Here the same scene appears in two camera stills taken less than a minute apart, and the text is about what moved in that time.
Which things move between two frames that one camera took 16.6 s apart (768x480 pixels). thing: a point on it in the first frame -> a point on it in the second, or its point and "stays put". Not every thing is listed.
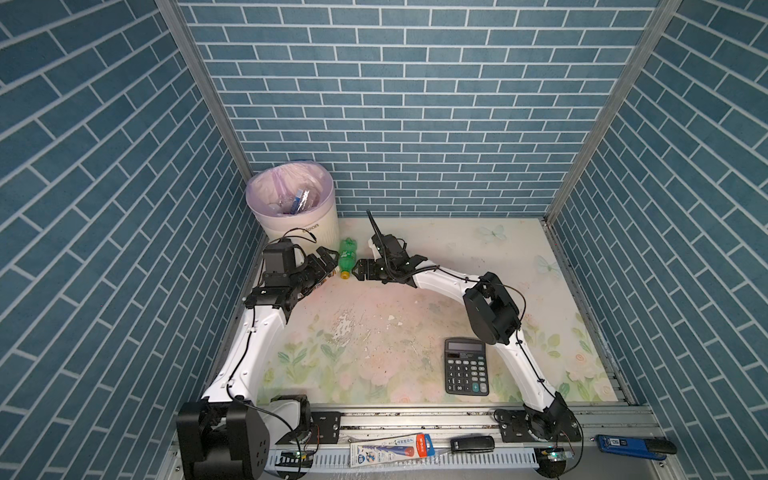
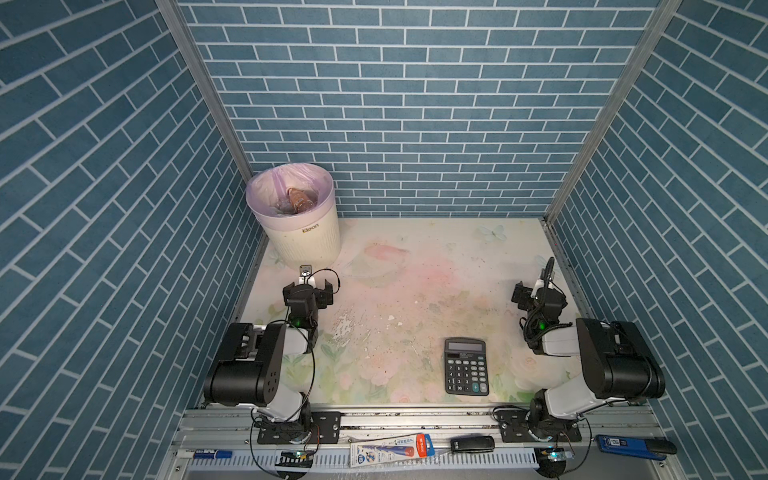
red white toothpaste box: [391, 449] stays put
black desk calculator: [466, 366] stays put
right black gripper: [368, 275] -> [526, 298]
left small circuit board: [291, 459] stays put
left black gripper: [320, 271] -> [324, 297]
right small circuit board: [556, 454] stays put
